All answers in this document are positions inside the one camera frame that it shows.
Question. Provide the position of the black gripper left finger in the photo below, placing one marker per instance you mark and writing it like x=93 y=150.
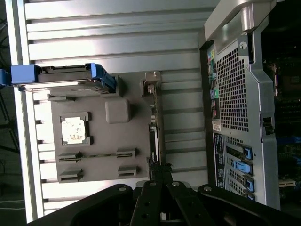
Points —
x=148 y=202

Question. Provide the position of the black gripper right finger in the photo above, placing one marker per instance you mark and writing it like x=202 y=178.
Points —
x=188 y=204

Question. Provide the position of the hard disk in blue caddy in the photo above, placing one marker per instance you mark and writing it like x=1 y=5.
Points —
x=63 y=74

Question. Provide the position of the blue slot latch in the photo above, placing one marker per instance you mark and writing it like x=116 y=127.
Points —
x=249 y=184
x=250 y=196
x=248 y=153
x=244 y=167

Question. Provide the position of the silver CPU chip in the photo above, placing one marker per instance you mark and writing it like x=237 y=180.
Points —
x=73 y=130

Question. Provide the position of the green motherboard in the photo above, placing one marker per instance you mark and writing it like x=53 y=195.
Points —
x=287 y=117

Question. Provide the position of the open grey PC case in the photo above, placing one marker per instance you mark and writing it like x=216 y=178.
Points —
x=258 y=106

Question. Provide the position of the grey parts rack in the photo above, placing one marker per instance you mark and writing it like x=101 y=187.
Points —
x=105 y=146

